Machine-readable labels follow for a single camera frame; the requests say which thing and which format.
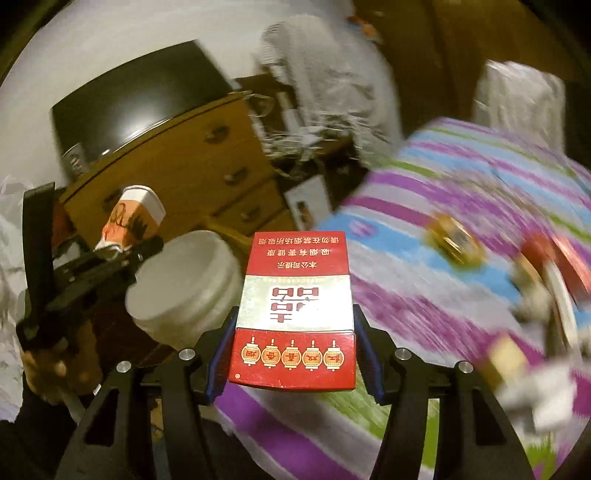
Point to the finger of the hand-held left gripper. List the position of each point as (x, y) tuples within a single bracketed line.
[(101, 277)]

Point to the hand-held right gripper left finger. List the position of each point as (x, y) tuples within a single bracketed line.
[(221, 362)]

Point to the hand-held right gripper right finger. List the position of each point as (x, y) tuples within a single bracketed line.
[(369, 364)]

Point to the orange and white paper cup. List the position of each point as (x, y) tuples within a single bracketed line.
[(131, 217)]

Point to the red cigarette box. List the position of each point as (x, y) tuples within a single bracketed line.
[(293, 304)]

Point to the round white foam net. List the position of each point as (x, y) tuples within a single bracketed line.
[(540, 397)]

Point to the person's left hand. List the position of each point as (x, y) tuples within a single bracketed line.
[(60, 369)]

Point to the striped colourful bedsheet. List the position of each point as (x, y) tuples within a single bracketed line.
[(415, 300)]

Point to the wooden dresser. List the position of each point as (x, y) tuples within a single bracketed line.
[(184, 161)]

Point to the black television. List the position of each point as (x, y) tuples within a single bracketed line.
[(134, 101)]

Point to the white cardboard box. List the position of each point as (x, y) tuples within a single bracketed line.
[(308, 203)]

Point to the pink red box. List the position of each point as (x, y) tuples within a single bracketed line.
[(572, 265)]

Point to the white hanging garment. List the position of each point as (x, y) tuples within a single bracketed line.
[(332, 83)]

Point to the wooden wardrobe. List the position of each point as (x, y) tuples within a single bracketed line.
[(438, 55)]

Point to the orange hanging ornament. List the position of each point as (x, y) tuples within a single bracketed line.
[(364, 26)]

